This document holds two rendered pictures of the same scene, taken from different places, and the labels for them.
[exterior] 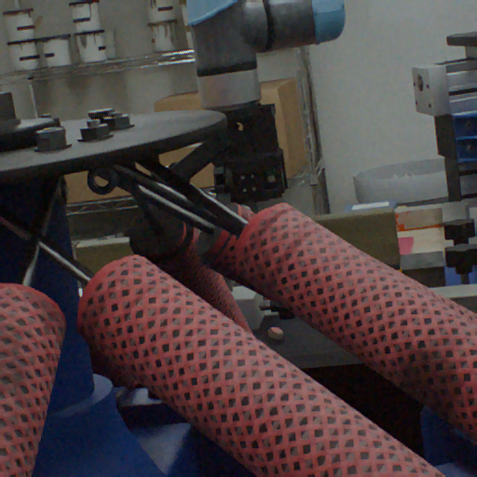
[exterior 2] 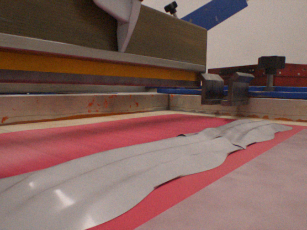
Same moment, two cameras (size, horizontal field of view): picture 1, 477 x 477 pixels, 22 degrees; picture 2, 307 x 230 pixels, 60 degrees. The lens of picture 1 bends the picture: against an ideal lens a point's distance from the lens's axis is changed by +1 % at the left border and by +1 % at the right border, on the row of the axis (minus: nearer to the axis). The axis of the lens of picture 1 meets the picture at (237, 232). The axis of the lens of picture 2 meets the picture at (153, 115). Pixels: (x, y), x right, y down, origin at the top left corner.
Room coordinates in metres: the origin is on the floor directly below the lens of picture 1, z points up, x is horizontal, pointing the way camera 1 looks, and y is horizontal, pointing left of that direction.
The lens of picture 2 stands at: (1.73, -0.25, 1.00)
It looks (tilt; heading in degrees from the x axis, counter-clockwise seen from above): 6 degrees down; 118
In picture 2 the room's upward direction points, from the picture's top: 1 degrees clockwise
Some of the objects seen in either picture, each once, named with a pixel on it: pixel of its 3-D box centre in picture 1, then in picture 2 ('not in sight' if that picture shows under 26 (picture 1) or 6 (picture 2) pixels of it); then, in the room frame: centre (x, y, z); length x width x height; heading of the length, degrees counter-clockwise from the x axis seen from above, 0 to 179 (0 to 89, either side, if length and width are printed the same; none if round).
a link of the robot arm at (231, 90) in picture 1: (230, 90); not in sight; (1.53, -0.02, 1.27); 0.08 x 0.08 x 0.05
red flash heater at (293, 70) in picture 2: not in sight; (285, 78); (1.67, 1.23, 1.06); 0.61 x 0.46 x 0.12; 50
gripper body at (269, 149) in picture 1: (245, 155); not in sight; (1.53, -0.02, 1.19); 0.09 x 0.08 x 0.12; 80
